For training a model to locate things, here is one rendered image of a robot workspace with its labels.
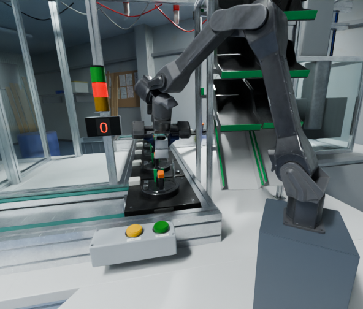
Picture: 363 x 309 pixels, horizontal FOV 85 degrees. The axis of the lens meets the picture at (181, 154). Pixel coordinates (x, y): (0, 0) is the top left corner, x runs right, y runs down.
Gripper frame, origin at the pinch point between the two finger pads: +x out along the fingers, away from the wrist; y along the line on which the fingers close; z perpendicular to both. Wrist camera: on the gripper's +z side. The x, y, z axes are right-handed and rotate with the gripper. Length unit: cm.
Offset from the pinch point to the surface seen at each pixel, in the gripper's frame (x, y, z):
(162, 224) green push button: 2.6, 1.0, -28.0
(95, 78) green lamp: -10.5, 21.9, 19.8
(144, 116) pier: 291, 16, 349
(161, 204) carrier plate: 9.3, 0.6, -19.4
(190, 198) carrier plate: 10.0, -9.1, -17.8
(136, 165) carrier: 35.4, 11.1, 15.0
